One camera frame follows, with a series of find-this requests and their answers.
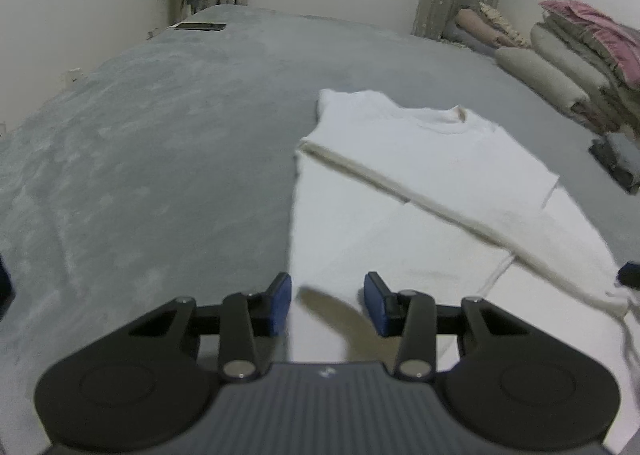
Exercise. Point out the folded grey clothes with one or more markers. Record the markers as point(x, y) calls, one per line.
point(620, 160)

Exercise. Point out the white printed sweatshirt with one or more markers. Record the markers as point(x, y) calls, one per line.
point(425, 160)

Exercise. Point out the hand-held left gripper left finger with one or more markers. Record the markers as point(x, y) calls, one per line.
point(281, 305)

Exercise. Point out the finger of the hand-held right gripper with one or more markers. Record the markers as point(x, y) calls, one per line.
point(631, 275)

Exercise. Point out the black smartphone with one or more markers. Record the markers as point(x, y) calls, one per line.
point(200, 26)

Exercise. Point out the dark cloth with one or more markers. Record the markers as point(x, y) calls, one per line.
point(5, 285)

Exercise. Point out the grey bed blanket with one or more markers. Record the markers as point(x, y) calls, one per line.
point(150, 160)

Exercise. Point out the stack of folded quilts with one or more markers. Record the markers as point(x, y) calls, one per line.
point(575, 55)

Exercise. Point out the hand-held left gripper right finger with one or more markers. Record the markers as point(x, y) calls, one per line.
point(374, 307)

